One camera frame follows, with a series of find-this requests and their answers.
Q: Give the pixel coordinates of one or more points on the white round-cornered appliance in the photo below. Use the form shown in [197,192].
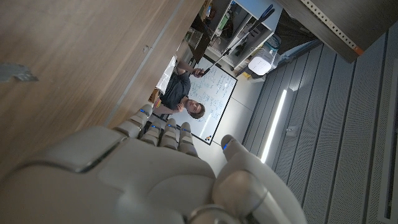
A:
[260,65]

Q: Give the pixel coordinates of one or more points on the white shelf cabinet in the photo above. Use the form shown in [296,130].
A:
[258,12]

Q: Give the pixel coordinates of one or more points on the long black pole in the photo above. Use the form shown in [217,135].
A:
[239,40]

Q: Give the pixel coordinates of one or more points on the wooden work table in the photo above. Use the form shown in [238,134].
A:
[77,62]

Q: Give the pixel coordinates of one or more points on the long ceiling light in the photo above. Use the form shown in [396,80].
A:
[275,124]

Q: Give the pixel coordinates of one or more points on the person in dark shirt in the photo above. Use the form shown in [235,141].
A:
[177,88]

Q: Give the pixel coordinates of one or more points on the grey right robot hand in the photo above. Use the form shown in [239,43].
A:
[140,180]

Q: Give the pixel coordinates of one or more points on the black laptop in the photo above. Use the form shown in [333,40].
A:
[202,37]

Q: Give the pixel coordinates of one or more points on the whiteboard with black frame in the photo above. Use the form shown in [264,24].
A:
[214,93]

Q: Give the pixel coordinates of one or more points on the colourful stacked cups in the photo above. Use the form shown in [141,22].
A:
[157,102]

